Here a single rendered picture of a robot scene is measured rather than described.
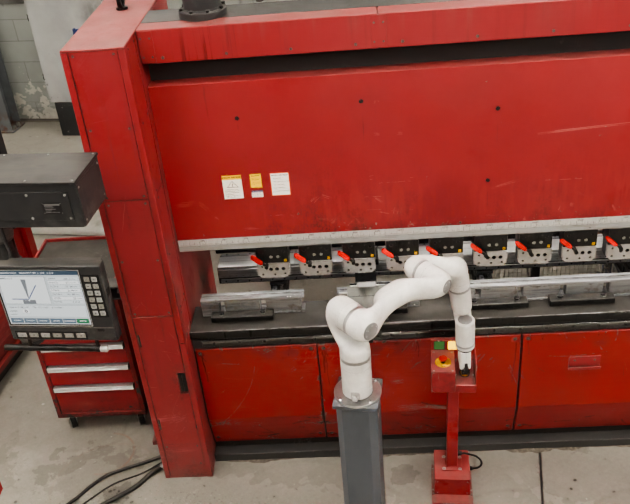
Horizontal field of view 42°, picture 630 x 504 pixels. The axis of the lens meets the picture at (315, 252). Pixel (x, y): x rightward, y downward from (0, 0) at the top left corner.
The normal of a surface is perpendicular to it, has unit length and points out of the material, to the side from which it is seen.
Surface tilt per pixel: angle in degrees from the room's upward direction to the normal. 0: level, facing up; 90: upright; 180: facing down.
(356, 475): 90
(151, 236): 90
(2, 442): 0
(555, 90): 90
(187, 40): 90
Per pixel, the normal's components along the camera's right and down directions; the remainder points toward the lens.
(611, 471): -0.07, -0.84
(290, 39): -0.02, 0.54
